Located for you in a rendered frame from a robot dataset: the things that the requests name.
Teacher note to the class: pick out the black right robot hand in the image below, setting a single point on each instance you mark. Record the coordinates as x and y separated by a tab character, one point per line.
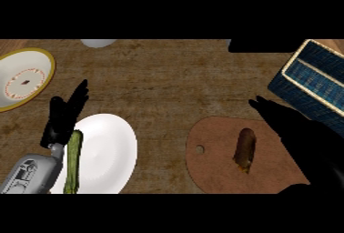
304	139

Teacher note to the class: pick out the pale grey round object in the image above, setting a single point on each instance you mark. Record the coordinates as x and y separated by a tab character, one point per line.
97	42

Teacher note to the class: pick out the white plate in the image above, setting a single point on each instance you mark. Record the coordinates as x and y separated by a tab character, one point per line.
105	153

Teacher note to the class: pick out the green vegetable stalk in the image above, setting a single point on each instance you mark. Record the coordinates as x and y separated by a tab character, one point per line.
72	160

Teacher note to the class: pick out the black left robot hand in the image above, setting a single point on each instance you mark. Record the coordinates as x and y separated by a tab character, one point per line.
62	119

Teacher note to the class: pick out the brown wooden cutting board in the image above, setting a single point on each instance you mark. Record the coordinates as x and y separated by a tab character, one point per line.
218	157

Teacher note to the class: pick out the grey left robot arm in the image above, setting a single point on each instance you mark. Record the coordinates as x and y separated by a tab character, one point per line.
29	176

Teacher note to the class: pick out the blue wicker basket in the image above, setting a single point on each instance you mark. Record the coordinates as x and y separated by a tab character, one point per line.
313	82

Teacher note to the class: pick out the yellow-rimmed white bowl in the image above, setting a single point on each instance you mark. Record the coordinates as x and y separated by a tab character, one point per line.
22	80

